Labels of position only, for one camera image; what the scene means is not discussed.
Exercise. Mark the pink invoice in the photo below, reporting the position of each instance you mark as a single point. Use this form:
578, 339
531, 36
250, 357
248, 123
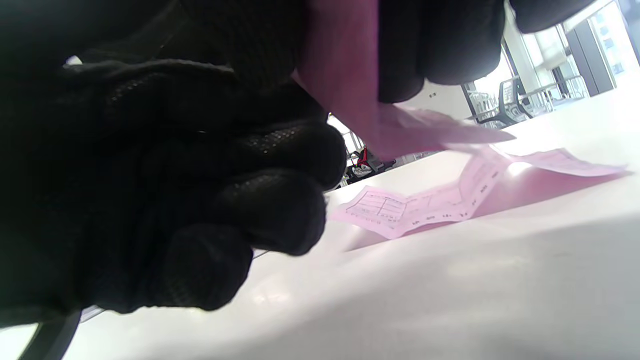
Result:
340, 75
390, 210

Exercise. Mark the black mesh office chair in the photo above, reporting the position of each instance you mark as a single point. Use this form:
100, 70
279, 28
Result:
507, 102

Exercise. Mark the black and red office chair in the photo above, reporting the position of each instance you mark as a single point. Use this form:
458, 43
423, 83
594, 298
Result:
362, 162

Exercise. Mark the person's right hand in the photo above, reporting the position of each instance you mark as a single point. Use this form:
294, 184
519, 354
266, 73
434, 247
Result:
440, 40

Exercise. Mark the person's left hand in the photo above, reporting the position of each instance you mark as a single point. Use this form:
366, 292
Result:
150, 175

